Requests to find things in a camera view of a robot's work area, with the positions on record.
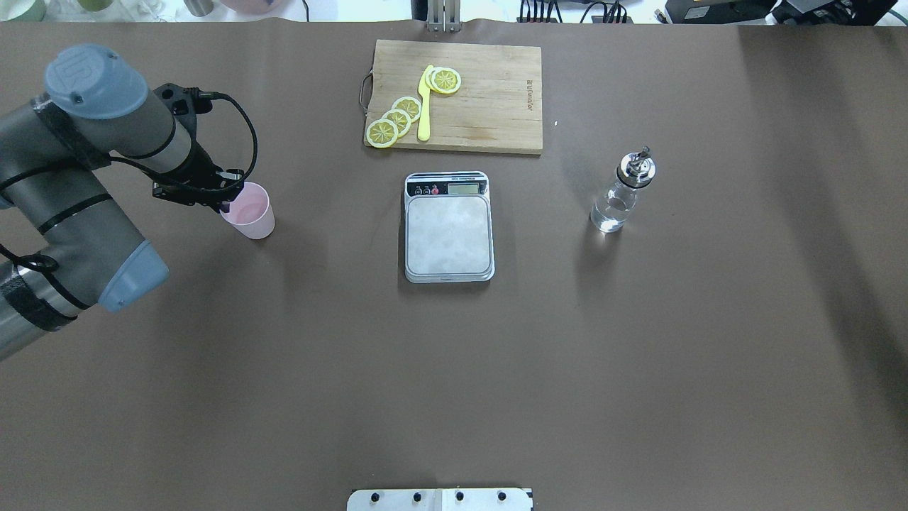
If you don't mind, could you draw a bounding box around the pink plastic cup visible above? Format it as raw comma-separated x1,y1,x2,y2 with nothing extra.
219,182,276,240

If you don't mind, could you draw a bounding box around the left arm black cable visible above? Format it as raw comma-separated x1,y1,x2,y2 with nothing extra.
0,91,259,285

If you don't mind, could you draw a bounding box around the yellow plastic knife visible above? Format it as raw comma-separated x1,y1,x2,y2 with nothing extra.
417,65,434,142

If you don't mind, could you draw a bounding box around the digital kitchen scale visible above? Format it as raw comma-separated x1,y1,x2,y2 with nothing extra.
403,170,495,284

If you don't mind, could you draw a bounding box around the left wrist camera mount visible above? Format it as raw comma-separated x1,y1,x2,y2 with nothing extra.
153,83,213,136

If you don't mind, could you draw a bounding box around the glass sauce bottle metal spout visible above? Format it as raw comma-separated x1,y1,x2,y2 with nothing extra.
589,145,656,233

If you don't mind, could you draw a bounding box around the metal base plate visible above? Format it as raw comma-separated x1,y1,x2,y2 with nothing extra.
346,486,535,510

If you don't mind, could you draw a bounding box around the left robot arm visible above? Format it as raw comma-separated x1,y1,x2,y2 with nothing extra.
1,43,254,358

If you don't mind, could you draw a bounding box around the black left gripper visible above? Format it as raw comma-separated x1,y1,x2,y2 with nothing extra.
152,169,246,212

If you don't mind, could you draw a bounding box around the lemon slice near handle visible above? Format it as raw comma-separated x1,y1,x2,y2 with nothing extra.
364,119,399,148

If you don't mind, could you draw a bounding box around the lemon slice by knife blade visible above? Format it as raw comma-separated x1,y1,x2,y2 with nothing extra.
423,67,463,96

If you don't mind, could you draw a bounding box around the wooden cutting board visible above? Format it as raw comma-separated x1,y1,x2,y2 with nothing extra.
365,39,543,155

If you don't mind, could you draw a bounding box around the aluminium frame post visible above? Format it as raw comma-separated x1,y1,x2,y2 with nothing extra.
426,0,463,33

